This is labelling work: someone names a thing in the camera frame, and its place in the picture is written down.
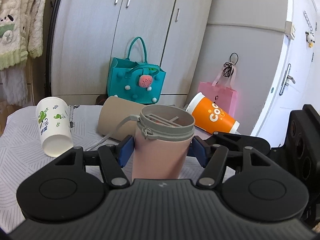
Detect orange coco paper cup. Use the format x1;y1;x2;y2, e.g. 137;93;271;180
186;92;240;134

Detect black clothes rack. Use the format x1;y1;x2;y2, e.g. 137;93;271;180
44;0;61;96

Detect grey three-door wardrobe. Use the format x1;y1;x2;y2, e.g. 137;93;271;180
51;0;212;107

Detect white door with handle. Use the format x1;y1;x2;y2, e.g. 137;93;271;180
252;0;317;147

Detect white paper cup green print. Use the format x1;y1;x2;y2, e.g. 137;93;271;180
36;96;73;158

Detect beige tumbler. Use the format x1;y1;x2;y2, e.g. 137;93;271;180
97;96;146;142

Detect cream fleece cardigan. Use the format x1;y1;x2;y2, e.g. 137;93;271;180
1;0;46;70

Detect pink tumbler grey lid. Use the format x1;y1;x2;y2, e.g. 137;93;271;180
88;105;195;180

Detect pink paper gift bag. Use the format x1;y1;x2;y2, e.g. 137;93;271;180
197;62;238;117

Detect teal felt handbag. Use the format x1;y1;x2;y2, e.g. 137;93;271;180
107;37;166;105

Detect black hair ties on hook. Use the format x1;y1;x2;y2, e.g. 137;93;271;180
222;52;239;78

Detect duck keychain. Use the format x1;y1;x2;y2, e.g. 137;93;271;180
305;31;315;48

